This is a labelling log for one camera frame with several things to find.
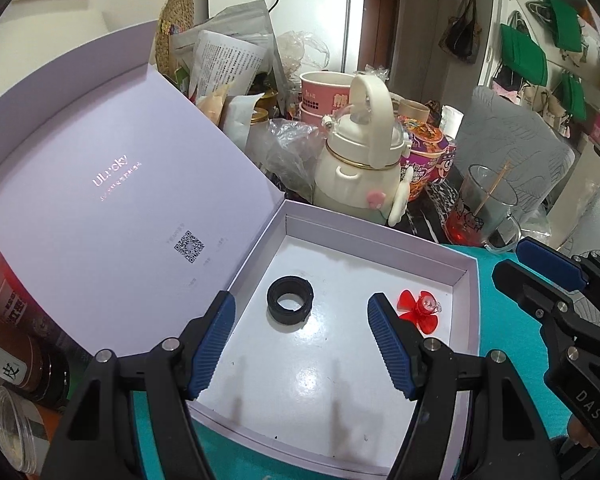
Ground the lavender gift box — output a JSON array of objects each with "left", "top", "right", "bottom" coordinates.
[{"left": 0, "top": 20, "right": 481, "bottom": 478}]

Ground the red plastic container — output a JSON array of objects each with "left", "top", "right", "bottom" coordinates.
[{"left": 0, "top": 232, "right": 77, "bottom": 357}]

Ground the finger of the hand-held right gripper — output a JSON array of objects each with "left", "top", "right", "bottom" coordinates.
[
  {"left": 516, "top": 236, "right": 600, "bottom": 313},
  {"left": 492, "top": 258, "right": 588, "bottom": 361}
]

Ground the red plastic propeller toy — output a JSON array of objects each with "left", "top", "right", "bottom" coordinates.
[{"left": 396, "top": 288, "right": 444, "bottom": 335}]

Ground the cream water bottle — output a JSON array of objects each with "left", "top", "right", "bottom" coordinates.
[{"left": 312, "top": 72, "right": 414, "bottom": 229}]

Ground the tan paper cup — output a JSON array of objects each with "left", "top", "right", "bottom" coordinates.
[{"left": 397, "top": 98, "right": 431, "bottom": 122}]

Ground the clear plastic jar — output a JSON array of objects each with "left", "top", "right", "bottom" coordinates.
[{"left": 0, "top": 385, "right": 47, "bottom": 474}]

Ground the grey foil bag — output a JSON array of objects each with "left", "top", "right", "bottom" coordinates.
[{"left": 199, "top": 0, "right": 282, "bottom": 92}]

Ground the white paper roll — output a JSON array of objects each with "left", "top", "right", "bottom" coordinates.
[{"left": 439, "top": 104, "right": 466, "bottom": 142}]

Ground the glass mug with cartoon print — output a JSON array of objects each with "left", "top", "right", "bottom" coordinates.
[{"left": 444, "top": 164, "right": 524, "bottom": 254}]

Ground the pink instant noodle cup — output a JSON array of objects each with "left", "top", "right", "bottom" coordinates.
[{"left": 298, "top": 70, "right": 362, "bottom": 127}]

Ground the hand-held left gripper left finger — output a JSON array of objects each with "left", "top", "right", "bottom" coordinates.
[{"left": 40, "top": 290, "right": 237, "bottom": 480}]

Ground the teal bubble mailer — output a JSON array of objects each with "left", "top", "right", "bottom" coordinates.
[{"left": 130, "top": 242, "right": 577, "bottom": 480}]

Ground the red instant noodle cup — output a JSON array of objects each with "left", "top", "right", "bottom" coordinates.
[{"left": 434, "top": 144, "right": 459, "bottom": 182}]

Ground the round woven mat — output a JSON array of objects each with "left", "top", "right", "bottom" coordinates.
[{"left": 154, "top": 0, "right": 196, "bottom": 79}]

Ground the printed paper sheet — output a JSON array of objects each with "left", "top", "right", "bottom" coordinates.
[{"left": 187, "top": 29, "right": 266, "bottom": 102}]

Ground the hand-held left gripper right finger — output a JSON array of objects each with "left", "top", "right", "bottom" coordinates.
[{"left": 367, "top": 292, "right": 563, "bottom": 480}]

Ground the purple instant noodle bowl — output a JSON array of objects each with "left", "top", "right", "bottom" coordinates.
[{"left": 397, "top": 114, "right": 451, "bottom": 202}]

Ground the white refrigerator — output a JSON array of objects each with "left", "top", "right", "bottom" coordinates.
[{"left": 207, "top": 0, "right": 369, "bottom": 79}]

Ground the wooden skewer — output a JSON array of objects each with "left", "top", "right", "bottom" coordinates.
[{"left": 474, "top": 159, "right": 514, "bottom": 214}]

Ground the dark glass bottle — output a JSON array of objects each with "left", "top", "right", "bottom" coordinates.
[{"left": 0, "top": 332, "right": 72, "bottom": 412}]

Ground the brown wooden door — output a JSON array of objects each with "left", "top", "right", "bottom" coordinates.
[{"left": 364, "top": 0, "right": 401, "bottom": 87}]

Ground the crumpled clear plastic bag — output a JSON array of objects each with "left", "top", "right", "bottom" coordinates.
[{"left": 271, "top": 29, "right": 332, "bottom": 72}]

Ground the green tote bag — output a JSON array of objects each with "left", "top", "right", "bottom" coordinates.
[
  {"left": 559, "top": 72, "right": 589, "bottom": 121},
  {"left": 499, "top": 22, "right": 549, "bottom": 87},
  {"left": 544, "top": 0, "right": 584, "bottom": 54}
]

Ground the black hanging bag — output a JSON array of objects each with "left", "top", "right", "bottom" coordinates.
[{"left": 438, "top": 0, "right": 481, "bottom": 64}]

